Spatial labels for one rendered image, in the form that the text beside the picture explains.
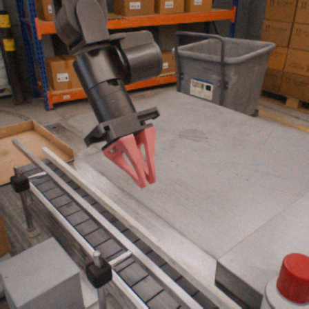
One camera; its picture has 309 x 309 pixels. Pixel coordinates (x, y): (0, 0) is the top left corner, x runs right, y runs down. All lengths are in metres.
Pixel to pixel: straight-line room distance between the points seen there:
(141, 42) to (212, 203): 0.46
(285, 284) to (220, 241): 0.39
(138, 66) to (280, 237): 0.42
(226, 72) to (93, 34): 2.19
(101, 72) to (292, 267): 0.33
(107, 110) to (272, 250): 0.40
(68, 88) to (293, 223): 3.47
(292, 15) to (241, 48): 0.79
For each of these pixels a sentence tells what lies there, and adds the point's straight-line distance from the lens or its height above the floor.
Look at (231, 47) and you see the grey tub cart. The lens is 3.40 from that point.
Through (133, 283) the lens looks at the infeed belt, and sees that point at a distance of 0.57.
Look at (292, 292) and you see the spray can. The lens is 0.35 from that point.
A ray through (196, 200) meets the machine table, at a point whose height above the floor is 0.83.
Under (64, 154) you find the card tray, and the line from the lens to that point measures 1.06.
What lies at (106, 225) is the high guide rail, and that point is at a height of 0.96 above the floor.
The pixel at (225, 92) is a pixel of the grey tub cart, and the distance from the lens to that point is 2.66.
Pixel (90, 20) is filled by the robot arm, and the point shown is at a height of 1.27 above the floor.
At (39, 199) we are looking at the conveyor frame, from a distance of 0.79.
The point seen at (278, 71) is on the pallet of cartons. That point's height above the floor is 0.38.
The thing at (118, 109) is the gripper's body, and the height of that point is 1.16.
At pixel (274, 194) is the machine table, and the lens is 0.90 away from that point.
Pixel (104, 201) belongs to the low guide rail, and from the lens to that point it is 0.69.
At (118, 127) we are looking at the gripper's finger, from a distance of 0.43.
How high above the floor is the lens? 1.32
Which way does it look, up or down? 30 degrees down
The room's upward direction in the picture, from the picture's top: straight up
